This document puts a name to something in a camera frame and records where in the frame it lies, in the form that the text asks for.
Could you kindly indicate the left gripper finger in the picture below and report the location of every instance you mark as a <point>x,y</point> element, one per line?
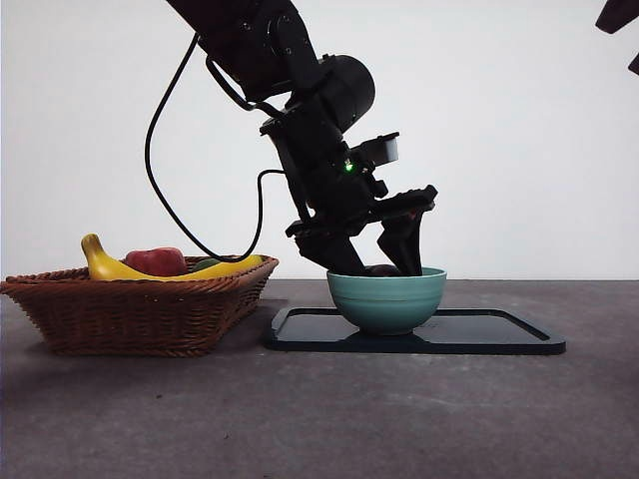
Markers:
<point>407,244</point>
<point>332,254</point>

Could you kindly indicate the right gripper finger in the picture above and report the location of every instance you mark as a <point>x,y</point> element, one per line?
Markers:
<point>635,62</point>
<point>619,15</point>

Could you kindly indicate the dark purple plum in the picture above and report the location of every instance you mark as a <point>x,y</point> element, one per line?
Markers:
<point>382,271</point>

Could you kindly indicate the teal ribbed bowl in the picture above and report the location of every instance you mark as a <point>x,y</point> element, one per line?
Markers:
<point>387,304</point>

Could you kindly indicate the black rectangular tray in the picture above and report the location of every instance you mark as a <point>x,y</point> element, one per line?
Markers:
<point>474,332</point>

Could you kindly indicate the green vegetable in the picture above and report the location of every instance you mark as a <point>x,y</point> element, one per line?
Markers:
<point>202,264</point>

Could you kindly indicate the red apple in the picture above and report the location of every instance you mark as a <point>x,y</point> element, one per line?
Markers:
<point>155,259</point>

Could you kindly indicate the brown wicker basket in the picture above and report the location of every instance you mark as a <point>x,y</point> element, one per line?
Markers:
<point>135,319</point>

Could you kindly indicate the yellow banana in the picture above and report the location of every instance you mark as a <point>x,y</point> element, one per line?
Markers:
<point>102,264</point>

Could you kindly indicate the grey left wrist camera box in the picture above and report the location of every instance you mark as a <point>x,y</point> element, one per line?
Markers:
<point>387,149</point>

